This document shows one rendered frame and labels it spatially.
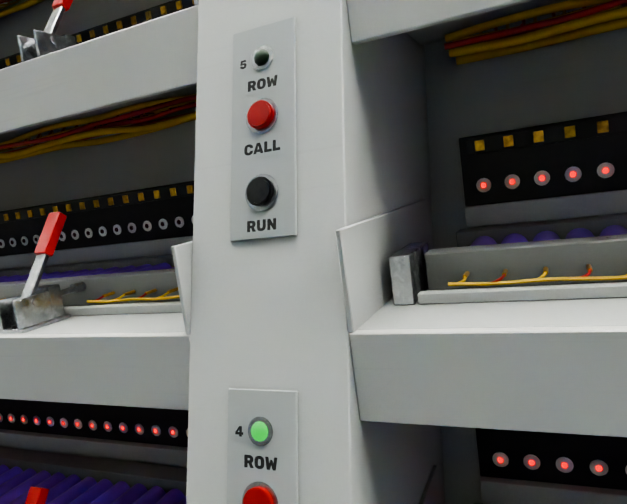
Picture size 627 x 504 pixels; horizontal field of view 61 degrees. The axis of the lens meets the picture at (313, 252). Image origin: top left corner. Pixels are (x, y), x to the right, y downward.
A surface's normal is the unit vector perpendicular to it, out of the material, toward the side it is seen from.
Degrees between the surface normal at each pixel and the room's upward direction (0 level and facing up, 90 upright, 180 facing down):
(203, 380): 90
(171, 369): 108
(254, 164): 90
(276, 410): 90
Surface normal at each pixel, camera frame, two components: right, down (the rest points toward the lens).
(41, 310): 0.90, -0.07
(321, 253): -0.42, -0.14
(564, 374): -0.40, 0.17
